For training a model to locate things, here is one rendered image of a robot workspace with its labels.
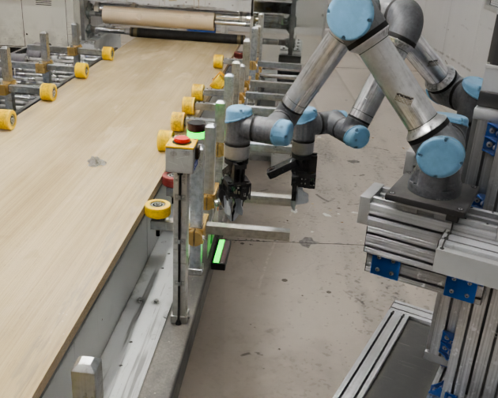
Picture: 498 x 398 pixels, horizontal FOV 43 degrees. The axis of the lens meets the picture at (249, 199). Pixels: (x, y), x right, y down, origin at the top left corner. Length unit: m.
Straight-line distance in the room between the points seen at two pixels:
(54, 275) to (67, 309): 0.16
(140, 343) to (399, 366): 1.10
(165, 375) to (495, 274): 0.88
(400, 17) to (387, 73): 0.42
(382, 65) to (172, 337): 0.89
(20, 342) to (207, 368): 1.43
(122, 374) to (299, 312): 1.53
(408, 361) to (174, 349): 1.15
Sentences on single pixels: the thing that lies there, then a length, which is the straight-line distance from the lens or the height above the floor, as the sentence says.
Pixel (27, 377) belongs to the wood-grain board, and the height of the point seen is 0.90.
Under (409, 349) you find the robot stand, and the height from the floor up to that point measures 0.21.
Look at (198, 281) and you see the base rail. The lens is 1.98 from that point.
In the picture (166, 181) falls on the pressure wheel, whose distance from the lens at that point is 2.19.
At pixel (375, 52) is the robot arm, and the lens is 1.65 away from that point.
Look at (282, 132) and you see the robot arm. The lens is 1.76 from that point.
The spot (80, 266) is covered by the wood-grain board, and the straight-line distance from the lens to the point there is 1.67.
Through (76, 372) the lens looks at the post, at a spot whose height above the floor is 1.13.
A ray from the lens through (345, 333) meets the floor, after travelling 3.03.
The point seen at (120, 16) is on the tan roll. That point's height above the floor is 1.05.
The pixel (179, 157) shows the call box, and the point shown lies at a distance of 1.55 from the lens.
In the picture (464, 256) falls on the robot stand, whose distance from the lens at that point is 1.77.
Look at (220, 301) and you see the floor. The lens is 3.17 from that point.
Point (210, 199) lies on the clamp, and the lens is 2.13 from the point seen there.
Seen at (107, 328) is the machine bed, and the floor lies 0.66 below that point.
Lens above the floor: 1.73
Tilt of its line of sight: 24 degrees down
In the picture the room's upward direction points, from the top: 3 degrees clockwise
